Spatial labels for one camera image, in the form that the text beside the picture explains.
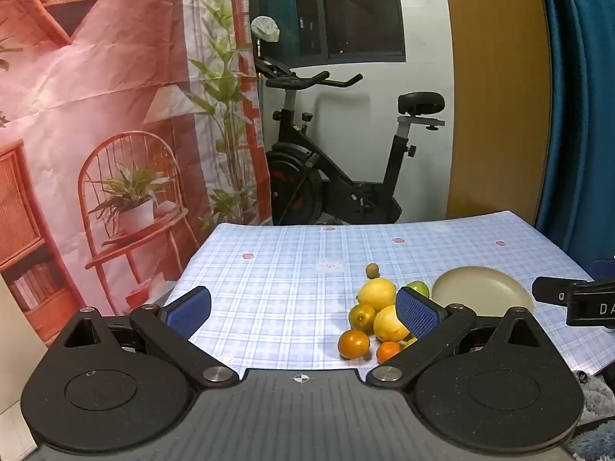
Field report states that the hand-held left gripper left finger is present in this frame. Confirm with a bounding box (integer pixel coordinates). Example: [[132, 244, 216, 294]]
[[48, 285, 239, 391]]

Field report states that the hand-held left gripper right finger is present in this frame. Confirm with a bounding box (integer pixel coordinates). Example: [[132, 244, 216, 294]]
[[366, 285, 565, 390]]

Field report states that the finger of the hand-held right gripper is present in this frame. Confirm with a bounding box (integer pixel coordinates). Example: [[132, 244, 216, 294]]
[[532, 276, 599, 304]]

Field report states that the yellow lemon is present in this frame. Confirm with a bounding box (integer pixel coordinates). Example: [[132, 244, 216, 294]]
[[373, 305, 411, 343], [356, 277, 397, 311]]

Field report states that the beige plate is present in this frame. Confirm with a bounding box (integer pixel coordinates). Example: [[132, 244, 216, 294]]
[[431, 266, 535, 318]]

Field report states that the yellow-green orange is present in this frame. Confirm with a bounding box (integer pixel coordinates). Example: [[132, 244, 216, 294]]
[[349, 303, 377, 334]]

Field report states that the orange with green tinge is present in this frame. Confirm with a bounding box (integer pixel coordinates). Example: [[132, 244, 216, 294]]
[[337, 329, 371, 360]]

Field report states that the blue plaid tablecloth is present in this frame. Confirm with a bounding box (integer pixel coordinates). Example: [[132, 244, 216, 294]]
[[161, 210, 615, 378]]

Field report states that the grey-blue fluffy cloth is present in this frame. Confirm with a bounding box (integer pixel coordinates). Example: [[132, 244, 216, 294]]
[[569, 370, 615, 461]]

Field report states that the white panel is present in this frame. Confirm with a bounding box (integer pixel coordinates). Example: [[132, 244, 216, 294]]
[[0, 274, 46, 457]]

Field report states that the blue curtain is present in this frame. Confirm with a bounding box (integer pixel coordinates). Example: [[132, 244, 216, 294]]
[[534, 0, 615, 270]]

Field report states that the black exercise bike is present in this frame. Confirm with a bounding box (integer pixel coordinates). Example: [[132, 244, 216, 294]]
[[252, 55, 447, 226]]

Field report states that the wooden panel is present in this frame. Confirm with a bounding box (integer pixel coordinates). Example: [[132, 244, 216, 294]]
[[441, 0, 553, 224]]

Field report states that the printed backdrop cloth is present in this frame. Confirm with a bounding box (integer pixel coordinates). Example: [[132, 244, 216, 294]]
[[0, 0, 272, 349]]

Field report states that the white bag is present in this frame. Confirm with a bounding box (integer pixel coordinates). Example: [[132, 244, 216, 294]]
[[251, 16, 280, 43]]

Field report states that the dark window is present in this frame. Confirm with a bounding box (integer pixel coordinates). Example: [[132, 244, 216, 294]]
[[247, 0, 407, 70]]

